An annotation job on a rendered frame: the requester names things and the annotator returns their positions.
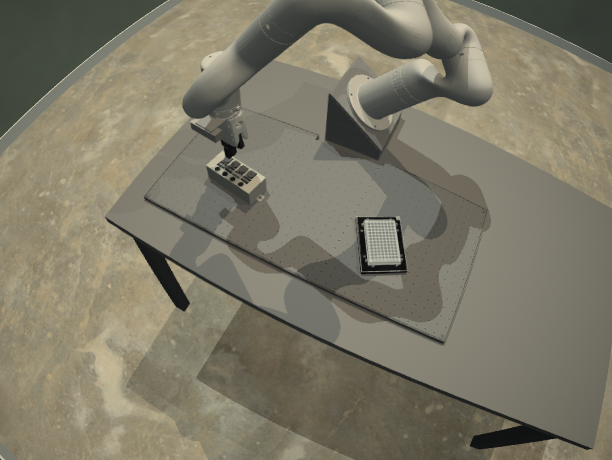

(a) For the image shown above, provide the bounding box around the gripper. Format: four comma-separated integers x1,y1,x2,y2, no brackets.
219,110,248,159

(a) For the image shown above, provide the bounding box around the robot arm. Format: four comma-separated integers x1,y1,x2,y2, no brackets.
182,0,493,143

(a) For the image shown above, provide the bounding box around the beige operator panel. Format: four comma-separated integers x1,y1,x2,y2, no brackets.
206,151,267,205

